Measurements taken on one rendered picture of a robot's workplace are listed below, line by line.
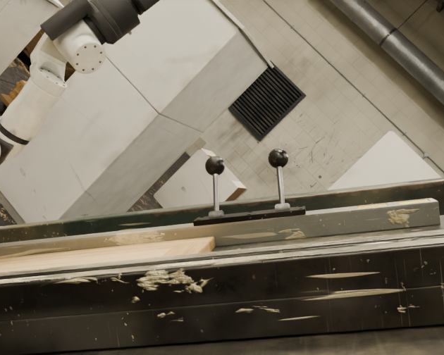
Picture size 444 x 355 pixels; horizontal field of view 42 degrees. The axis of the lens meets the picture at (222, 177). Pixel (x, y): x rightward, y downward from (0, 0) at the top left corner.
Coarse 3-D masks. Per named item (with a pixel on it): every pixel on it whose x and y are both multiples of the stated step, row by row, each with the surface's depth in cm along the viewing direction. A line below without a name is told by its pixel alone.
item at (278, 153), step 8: (272, 152) 105; (280, 152) 105; (272, 160) 105; (280, 160) 105; (280, 168) 105; (280, 176) 104; (280, 184) 103; (280, 192) 103; (280, 200) 102; (280, 208) 101; (288, 208) 100
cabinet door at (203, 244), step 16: (176, 240) 102; (192, 240) 100; (208, 240) 97; (16, 256) 107; (32, 256) 104; (48, 256) 102; (64, 256) 100; (80, 256) 99; (96, 256) 97; (112, 256) 95; (128, 256) 93; (144, 256) 91; (160, 256) 89; (0, 272) 94
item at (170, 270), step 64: (192, 256) 55; (256, 256) 52; (320, 256) 49; (384, 256) 48; (0, 320) 54; (64, 320) 53; (128, 320) 52; (192, 320) 51; (256, 320) 50; (320, 320) 50; (384, 320) 49
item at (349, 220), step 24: (288, 216) 99; (312, 216) 99; (336, 216) 98; (360, 216) 97; (384, 216) 97; (408, 216) 96; (432, 216) 96; (48, 240) 108; (72, 240) 105; (96, 240) 105; (120, 240) 104; (144, 240) 103; (168, 240) 103; (216, 240) 101; (240, 240) 101; (264, 240) 100
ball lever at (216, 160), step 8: (208, 160) 107; (216, 160) 107; (208, 168) 107; (216, 168) 106; (224, 168) 108; (216, 176) 107; (216, 184) 106; (216, 192) 105; (216, 200) 104; (216, 208) 104; (216, 216) 102
